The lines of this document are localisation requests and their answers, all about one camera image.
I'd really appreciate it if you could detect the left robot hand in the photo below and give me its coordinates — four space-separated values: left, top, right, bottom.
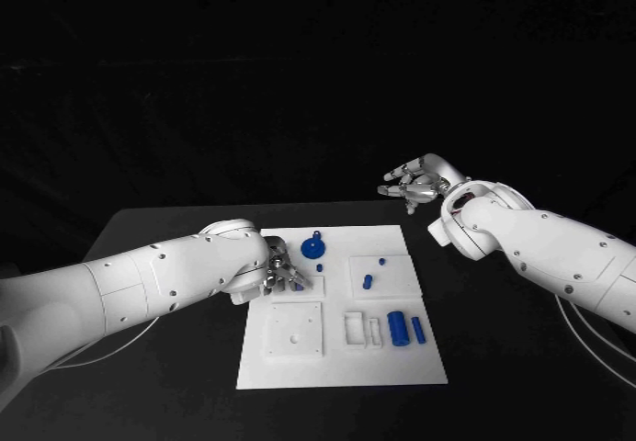
262 235 315 297

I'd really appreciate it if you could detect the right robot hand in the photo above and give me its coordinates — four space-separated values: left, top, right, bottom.
377 153 472 215

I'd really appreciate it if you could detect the white task board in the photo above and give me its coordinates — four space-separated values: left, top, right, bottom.
236 224 449 390

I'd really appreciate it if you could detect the blue gear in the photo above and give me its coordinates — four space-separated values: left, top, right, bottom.
300 230 331 260

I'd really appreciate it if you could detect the thick blue cylinder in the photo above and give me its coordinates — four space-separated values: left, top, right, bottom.
386 311 413 347

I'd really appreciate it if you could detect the white cable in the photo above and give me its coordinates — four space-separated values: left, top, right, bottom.
47 315 162 371
554 294 636 389
566 300 636 378

